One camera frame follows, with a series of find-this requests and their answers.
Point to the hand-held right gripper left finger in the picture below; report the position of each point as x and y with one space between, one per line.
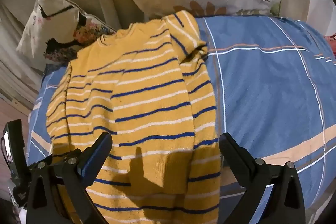
92 161

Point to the yellow striped sweater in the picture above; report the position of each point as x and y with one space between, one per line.
147 98

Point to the blue plaid bedsheet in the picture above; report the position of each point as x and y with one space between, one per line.
267 98

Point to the red cloth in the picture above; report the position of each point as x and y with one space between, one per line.
331 41

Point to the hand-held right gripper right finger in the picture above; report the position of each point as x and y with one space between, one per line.
236 155

